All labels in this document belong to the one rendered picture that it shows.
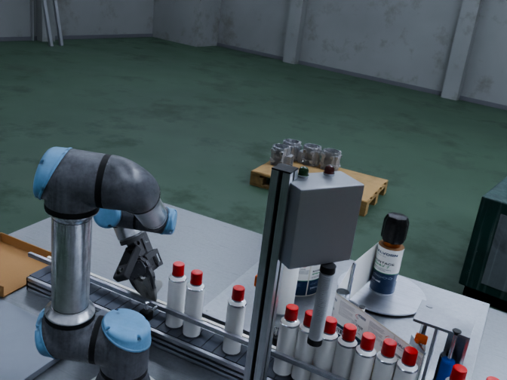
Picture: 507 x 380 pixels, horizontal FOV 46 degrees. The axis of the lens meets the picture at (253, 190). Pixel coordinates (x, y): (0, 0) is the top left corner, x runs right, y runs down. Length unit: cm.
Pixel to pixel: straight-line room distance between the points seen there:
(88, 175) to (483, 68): 1074
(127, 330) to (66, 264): 22
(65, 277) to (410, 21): 1109
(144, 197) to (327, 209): 39
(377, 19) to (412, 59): 107
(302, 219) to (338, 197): 9
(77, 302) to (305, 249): 54
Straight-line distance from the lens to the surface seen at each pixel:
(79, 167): 126
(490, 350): 212
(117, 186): 124
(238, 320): 164
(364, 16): 1251
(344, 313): 171
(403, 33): 1217
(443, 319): 156
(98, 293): 195
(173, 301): 174
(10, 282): 213
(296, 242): 128
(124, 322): 147
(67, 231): 133
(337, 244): 135
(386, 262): 205
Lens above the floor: 190
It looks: 21 degrees down
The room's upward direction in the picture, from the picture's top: 7 degrees clockwise
